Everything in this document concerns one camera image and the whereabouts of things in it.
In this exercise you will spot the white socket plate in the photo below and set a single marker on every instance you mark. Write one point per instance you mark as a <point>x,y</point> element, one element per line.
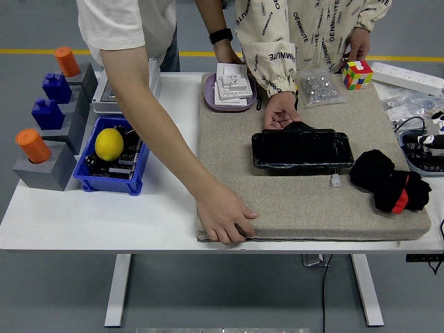
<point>237,86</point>

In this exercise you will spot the blue plastic bin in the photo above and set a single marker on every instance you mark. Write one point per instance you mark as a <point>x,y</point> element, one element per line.
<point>104,182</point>

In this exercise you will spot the orange cylinder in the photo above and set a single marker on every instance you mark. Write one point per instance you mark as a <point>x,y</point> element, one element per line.
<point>33,145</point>
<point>67,62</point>

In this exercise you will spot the yellow lemon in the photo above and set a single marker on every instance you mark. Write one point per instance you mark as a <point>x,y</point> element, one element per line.
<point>109,144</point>

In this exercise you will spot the grey-brown mat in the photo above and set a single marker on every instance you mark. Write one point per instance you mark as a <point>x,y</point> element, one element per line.
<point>295,208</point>

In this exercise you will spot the person's right hand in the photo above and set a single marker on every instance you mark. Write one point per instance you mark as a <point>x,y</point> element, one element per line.
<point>222,215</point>
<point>281,102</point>

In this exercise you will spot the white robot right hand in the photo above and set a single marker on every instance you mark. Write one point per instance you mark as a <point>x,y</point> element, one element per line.
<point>437,140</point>

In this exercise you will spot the blue block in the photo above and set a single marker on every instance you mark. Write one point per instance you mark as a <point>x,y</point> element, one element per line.
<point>48,114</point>
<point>57,88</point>

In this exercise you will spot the black glossy panel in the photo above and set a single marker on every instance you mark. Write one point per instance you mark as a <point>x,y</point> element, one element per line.
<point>301,149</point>

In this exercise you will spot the white flat cover plate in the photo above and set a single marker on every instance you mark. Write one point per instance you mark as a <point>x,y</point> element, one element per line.
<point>225,101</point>

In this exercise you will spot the dark circuit board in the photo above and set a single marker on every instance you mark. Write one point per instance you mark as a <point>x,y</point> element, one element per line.
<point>121,166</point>

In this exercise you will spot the black rag with red stripe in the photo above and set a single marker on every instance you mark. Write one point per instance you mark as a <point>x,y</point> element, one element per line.
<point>371,170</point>

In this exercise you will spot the white power strip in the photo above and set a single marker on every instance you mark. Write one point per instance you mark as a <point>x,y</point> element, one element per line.
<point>409,78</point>

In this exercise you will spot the clear bag of metal nuts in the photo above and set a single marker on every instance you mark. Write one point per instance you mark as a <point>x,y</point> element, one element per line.
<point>317,90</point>

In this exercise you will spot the grey metal device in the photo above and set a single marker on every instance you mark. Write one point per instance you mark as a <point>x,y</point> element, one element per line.
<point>431,130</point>

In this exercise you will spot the black round knob part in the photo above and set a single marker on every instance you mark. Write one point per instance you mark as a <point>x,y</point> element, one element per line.
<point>91,162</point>

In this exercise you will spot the colourful puzzle cube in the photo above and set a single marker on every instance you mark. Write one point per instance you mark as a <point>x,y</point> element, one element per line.
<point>356,76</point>

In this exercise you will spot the person's left forearm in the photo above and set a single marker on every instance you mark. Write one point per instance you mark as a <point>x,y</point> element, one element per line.
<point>213,17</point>

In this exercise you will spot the small white connector plug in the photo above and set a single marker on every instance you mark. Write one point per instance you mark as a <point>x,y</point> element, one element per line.
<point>335,180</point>

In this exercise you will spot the clear bags of small parts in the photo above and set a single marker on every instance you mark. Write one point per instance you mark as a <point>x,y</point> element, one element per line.
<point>406,102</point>

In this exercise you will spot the person's left hand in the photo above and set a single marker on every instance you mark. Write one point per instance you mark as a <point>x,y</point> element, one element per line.
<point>359,45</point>
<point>227,53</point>

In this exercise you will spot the grey block holder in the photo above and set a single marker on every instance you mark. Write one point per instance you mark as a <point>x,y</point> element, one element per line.
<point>80,100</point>
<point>52,173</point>
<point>86,79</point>
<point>74,128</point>

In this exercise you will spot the black wristwatch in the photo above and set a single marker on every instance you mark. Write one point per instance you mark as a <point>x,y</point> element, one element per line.
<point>220,35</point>

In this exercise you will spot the grey electrical enclosure box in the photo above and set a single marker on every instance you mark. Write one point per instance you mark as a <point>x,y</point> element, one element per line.
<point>104,100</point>

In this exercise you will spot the person's right forearm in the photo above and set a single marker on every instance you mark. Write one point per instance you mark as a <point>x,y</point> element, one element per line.
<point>156,132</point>

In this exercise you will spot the black table control panel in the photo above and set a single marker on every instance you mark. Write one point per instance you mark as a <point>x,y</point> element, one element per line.
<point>425,258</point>

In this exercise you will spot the grey box under table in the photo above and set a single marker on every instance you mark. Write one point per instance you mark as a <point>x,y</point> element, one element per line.
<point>314,260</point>

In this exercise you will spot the white table leg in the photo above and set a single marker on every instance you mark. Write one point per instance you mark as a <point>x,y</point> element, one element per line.
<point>118,291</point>
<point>369,291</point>

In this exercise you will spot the purple oval tray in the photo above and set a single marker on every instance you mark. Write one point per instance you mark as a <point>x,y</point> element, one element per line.
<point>209,98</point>

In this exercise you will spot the pale tray of electronic parts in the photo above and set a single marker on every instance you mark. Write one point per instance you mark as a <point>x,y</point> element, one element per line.
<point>423,163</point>

